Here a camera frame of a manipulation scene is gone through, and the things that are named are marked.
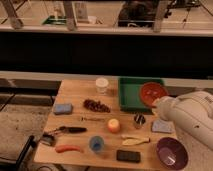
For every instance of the red-orange bowl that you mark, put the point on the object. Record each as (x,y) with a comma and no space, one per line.
(150,91)

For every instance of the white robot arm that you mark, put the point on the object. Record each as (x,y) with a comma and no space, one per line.
(192,112)

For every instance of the white cup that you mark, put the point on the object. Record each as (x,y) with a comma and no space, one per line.
(101,85)

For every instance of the green plastic tray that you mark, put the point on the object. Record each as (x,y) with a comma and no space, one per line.
(128,93)

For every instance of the bunch of dark grapes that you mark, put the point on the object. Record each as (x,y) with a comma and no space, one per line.
(95,106)

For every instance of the orange round fruit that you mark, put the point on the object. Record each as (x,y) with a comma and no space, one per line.
(113,125)

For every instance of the small metal tool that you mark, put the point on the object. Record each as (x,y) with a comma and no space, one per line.
(93,119)

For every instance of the small dark metal cup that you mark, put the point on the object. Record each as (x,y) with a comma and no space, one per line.
(138,121)

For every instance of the blue plastic cup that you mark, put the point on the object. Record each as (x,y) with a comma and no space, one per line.
(96,144)

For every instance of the light blue sponge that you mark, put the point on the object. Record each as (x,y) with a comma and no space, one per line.
(161,126)

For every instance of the black rectangular block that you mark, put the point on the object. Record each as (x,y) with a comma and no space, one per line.
(128,156)

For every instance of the orange sausage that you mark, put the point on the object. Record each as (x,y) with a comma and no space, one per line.
(64,148)

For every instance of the black clamp handle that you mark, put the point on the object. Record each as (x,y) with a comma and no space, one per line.
(29,144)

